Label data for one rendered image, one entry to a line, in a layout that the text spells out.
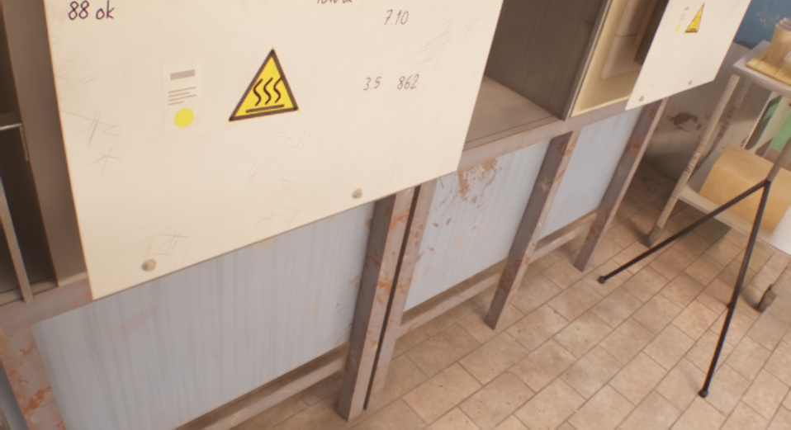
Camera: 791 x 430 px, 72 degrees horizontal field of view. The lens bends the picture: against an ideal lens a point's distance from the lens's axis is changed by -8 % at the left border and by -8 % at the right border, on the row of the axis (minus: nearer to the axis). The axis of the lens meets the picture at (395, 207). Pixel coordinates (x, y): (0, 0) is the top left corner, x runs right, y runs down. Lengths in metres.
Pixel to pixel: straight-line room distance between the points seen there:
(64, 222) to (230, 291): 0.42
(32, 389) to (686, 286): 2.41
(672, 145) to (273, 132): 3.01
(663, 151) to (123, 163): 3.21
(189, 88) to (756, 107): 3.01
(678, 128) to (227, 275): 2.84
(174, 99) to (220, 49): 0.07
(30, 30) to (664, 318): 2.29
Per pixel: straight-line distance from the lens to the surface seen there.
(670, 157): 3.56
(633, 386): 2.16
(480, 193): 1.53
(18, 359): 0.96
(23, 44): 0.69
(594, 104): 1.65
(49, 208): 0.79
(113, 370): 1.14
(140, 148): 0.64
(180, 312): 1.10
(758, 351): 2.65
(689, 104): 3.46
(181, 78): 0.62
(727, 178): 2.76
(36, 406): 1.04
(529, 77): 1.58
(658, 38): 1.48
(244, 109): 0.67
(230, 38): 0.63
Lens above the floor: 1.45
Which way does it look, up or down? 35 degrees down
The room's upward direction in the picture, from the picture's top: 12 degrees clockwise
